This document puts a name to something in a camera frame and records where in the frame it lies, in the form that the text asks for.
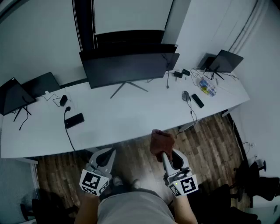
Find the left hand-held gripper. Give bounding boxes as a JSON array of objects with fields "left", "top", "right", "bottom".
[{"left": 79, "top": 147, "right": 117, "bottom": 197}]

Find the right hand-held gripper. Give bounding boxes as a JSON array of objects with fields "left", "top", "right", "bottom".
[{"left": 161, "top": 149, "right": 199, "bottom": 198}]

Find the red-brown cloth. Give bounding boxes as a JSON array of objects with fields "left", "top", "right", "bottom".
[{"left": 150, "top": 129, "right": 175, "bottom": 163}]

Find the large black curved monitor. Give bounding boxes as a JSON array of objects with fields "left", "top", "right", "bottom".
[{"left": 79, "top": 43, "right": 180, "bottom": 99}]

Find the person's left forearm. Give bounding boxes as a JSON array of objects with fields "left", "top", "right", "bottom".
[{"left": 74, "top": 192, "right": 102, "bottom": 224}]

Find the person's right forearm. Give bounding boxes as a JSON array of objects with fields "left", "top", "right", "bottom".
[{"left": 172, "top": 193, "right": 199, "bottom": 224}]

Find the small black monitor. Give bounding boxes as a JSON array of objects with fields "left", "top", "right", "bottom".
[
  {"left": 204, "top": 49, "right": 245, "bottom": 81},
  {"left": 0, "top": 77, "right": 37, "bottom": 123}
]

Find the person's left shoe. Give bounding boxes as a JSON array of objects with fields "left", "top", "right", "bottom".
[{"left": 112, "top": 176, "right": 123, "bottom": 188}]

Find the black smartphone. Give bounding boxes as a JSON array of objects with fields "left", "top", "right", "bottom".
[
  {"left": 191, "top": 93, "right": 205, "bottom": 109},
  {"left": 64, "top": 112, "right": 85, "bottom": 129}
]

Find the white power strip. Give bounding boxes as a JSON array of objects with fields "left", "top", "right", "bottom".
[{"left": 64, "top": 86, "right": 77, "bottom": 112}]

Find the black office chair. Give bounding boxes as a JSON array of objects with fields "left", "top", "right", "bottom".
[
  {"left": 233, "top": 161, "right": 280, "bottom": 202},
  {"left": 196, "top": 183, "right": 263, "bottom": 224},
  {"left": 21, "top": 188, "right": 78, "bottom": 222}
]

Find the clear plastic bag of items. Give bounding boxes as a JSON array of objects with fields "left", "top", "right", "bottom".
[{"left": 198, "top": 77, "right": 217, "bottom": 97}]

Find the dark window glass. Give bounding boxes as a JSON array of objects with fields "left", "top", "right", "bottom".
[{"left": 94, "top": 30, "right": 165, "bottom": 52}]

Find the white roller blind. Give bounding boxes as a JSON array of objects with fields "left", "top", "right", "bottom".
[
  {"left": 93, "top": 0, "right": 175, "bottom": 35},
  {"left": 0, "top": 4, "right": 88, "bottom": 88}
]

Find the black mouse cable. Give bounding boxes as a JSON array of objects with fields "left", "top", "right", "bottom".
[{"left": 174, "top": 100, "right": 198, "bottom": 139}]

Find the black power cable with plug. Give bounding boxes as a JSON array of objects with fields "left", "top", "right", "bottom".
[{"left": 63, "top": 106, "right": 77, "bottom": 152}]

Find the thin black adapter cable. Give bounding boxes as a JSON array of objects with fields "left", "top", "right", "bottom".
[{"left": 40, "top": 93, "right": 61, "bottom": 108}]

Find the tangled thin black cable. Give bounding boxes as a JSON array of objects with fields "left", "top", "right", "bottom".
[{"left": 190, "top": 68, "right": 214, "bottom": 84}]

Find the dark wall conduit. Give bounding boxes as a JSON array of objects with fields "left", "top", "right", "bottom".
[{"left": 229, "top": 0, "right": 266, "bottom": 53}]

